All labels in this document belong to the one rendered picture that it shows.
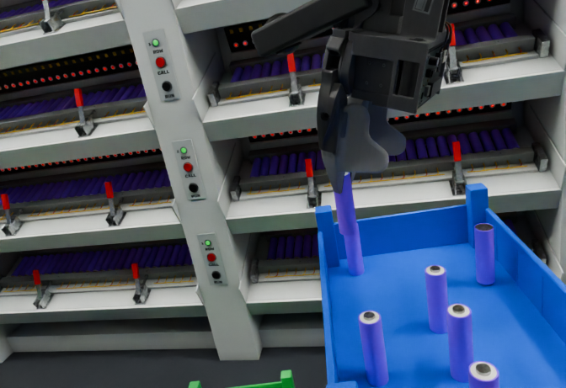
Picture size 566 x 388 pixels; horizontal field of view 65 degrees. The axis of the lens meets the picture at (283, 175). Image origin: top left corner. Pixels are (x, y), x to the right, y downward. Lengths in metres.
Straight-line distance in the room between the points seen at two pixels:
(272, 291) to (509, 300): 0.59
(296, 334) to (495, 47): 0.71
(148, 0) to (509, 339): 0.72
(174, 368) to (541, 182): 0.86
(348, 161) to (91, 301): 0.89
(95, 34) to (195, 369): 0.74
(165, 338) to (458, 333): 0.89
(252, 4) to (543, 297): 0.59
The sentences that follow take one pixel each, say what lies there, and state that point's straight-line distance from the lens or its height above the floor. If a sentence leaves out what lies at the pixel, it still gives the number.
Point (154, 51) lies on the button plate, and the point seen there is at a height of 0.69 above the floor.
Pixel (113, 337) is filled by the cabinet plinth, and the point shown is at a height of 0.04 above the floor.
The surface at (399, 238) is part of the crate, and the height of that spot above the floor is 0.42.
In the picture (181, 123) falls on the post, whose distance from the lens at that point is 0.85.
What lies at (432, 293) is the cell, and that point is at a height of 0.45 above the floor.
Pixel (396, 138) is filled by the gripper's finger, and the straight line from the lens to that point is 0.42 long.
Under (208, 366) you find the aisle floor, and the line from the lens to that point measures 1.11.
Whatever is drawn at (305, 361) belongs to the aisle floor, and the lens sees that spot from 1.05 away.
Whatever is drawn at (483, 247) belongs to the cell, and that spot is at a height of 0.45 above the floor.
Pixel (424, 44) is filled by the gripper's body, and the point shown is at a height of 0.67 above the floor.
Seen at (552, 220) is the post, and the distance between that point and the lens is 0.95.
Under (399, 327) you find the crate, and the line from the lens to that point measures 0.46.
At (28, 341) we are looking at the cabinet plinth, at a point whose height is 0.04.
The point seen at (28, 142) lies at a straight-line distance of 1.07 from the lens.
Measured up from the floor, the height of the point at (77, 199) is 0.40.
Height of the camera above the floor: 0.70
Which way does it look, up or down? 19 degrees down
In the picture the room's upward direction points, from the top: 11 degrees counter-clockwise
